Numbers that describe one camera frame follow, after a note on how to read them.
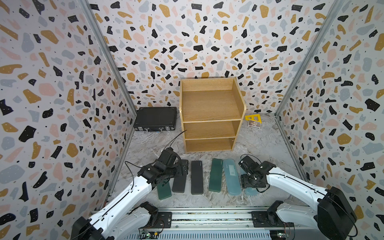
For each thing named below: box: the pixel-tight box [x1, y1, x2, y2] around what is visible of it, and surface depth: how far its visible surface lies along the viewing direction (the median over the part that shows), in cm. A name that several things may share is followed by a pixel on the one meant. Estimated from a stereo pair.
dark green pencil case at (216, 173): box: [208, 158, 223, 193], surface depth 89 cm
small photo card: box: [248, 120, 261, 129], surface depth 116 cm
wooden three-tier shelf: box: [179, 77, 247, 154], surface depth 89 cm
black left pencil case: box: [172, 159, 189, 193], surface depth 86 cm
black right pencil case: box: [191, 160, 204, 195], surface depth 89 cm
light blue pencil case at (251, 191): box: [244, 187, 260, 196], surface depth 82 cm
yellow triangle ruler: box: [245, 114, 262, 124], surface depth 123 cm
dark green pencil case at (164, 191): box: [156, 181, 172, 200], surface depth 83 cm
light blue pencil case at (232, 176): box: [223, 159, 242, 196], surface depth 90 cm
